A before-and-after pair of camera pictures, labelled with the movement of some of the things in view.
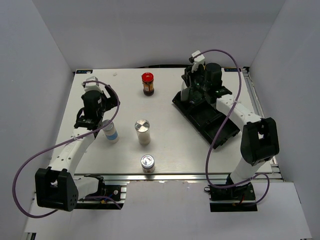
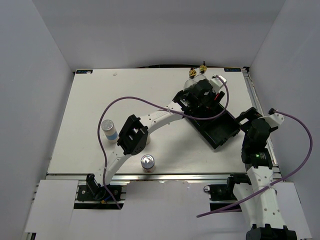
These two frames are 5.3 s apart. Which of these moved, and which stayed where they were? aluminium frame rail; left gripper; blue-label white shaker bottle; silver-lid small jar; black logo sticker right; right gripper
Moved: right gripper; left gripper
Stayed: black logo sticker right; blue-label white shaker bottle; aluminium frame rail; silver-lid small jar
